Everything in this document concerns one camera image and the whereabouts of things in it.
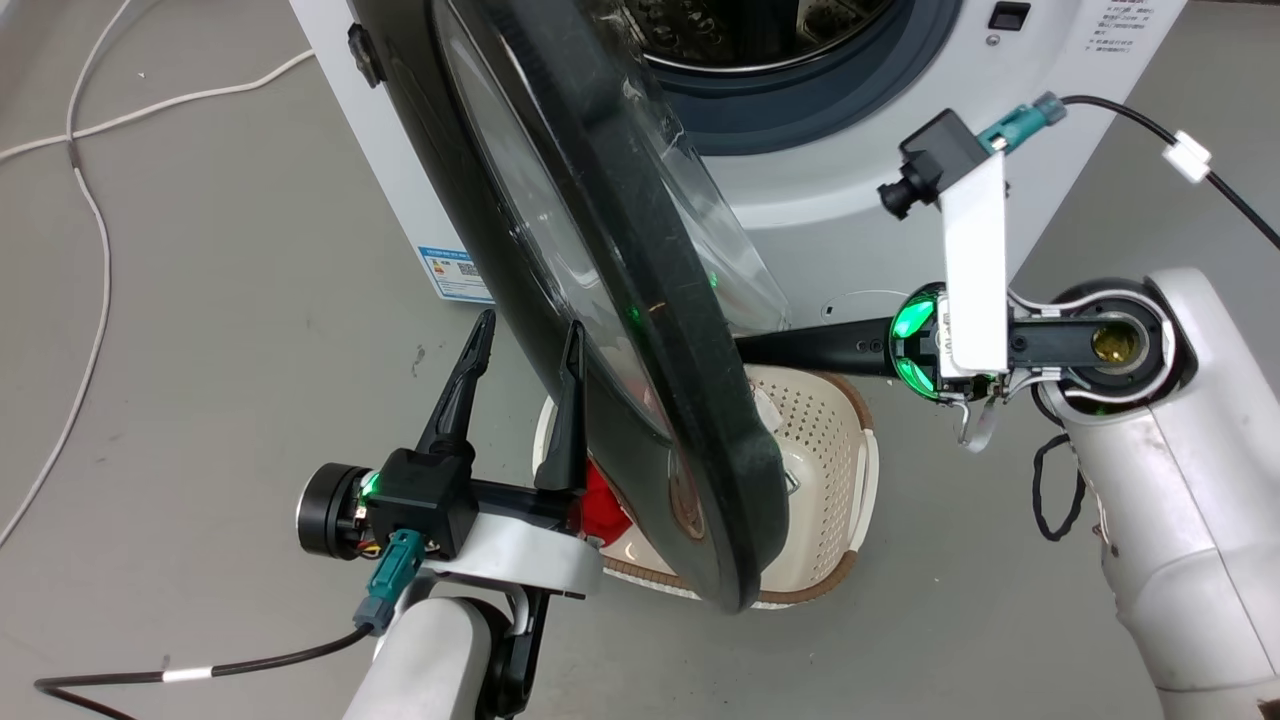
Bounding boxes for right gripper green ring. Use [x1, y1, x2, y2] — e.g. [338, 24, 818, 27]
[734, 283, 1003, 406]

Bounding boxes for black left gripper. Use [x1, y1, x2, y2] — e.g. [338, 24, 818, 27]
[296, 308, 589, 562]

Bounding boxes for black round washing machine door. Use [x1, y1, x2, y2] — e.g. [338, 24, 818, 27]
[345, 0, 791, 614]

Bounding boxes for white front-load washing machine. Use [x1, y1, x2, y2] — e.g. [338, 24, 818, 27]
[290, 0, 1186, 336]

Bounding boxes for dark grey door gasket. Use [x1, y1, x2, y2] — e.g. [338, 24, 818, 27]
[640, 0, 966, 158]

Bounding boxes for steel washing machine drum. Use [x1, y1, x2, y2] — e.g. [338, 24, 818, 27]
[612, 0, 899, 76]

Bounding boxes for white perforated laundry basket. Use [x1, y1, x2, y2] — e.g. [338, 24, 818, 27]
[533, 365, 881, 610]

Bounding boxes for red cloth item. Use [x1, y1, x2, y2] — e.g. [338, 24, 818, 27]
[580, 460, 634, 547]

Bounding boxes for blue white energy label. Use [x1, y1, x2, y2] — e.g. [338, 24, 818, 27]
[416, 245, 494, 304]

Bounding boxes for thin black looped cable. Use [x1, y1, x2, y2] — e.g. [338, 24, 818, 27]
[1031, 433, 1088, 543]

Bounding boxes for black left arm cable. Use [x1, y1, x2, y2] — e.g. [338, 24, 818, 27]
[34, 529, 427, 720]

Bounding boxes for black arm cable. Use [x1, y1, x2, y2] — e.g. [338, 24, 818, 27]
[34, 529, 427, 720]
[979, 91, 1280, 251]

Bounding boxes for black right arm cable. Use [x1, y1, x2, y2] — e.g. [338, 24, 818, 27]
[979, 91, 1280, 251]

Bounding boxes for white floor cable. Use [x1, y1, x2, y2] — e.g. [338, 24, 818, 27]
[0, 0, 135, 549]
[0, 48, 317, 164]

